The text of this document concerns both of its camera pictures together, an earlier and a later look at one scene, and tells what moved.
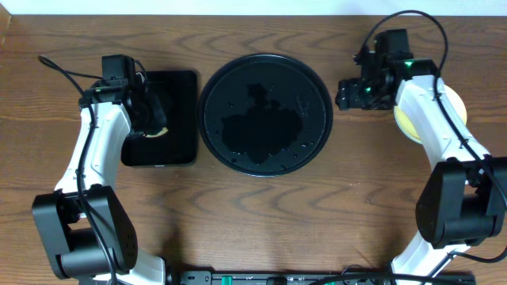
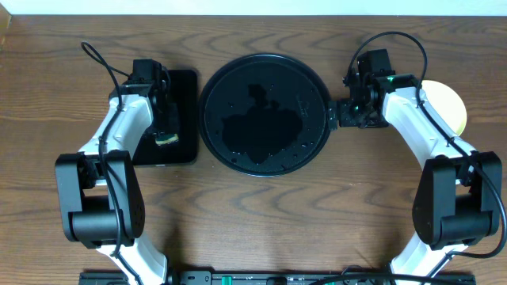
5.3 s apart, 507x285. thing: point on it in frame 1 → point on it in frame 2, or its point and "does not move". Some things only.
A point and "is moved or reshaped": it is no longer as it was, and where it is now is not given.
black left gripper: (154, 117) → (168, 129)
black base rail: (325, 278) does not move
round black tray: (265, 115) does not move
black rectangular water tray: (177, 91) does not move
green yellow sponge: (165, 130) is moved or reshaped
